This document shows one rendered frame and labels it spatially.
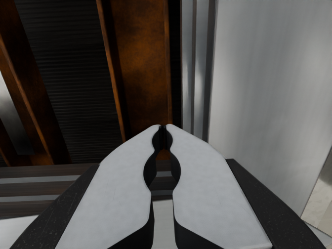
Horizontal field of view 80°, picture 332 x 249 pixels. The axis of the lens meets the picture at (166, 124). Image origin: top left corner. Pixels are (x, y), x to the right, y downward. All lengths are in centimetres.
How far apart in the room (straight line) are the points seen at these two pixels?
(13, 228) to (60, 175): 6
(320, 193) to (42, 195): 53
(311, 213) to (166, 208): 48
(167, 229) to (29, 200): 14
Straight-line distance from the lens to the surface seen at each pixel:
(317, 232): 26
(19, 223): 24
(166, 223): 20
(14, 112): 36
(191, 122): 17
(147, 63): 31
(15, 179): 26
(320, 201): 60
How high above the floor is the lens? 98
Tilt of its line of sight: 60 degrees down
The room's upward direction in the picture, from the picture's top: 179 degrees clockwise
